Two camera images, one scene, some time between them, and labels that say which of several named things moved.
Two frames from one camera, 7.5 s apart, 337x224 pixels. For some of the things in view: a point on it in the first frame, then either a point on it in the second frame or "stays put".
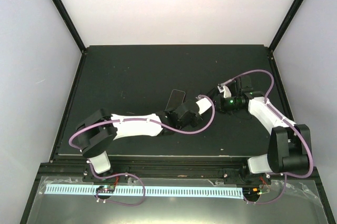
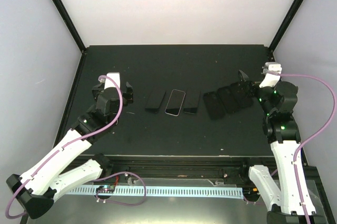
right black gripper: x=220 y=104 to x=250 y=92
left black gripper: x=195 y=122 to x=128 y=98
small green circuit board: x=108 y=189 stays put
